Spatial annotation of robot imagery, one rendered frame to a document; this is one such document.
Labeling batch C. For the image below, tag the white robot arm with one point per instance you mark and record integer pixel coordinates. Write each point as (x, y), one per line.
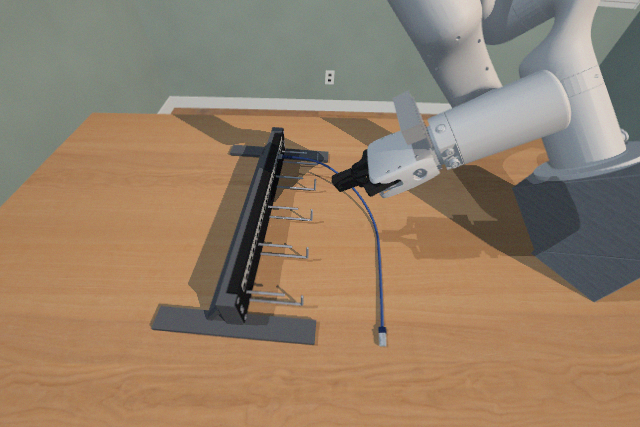
(484, 120)

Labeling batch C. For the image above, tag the network cable plug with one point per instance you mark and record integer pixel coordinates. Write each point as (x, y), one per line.
(382, 336)

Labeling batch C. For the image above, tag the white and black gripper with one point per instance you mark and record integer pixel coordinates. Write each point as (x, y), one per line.
(386, 160)

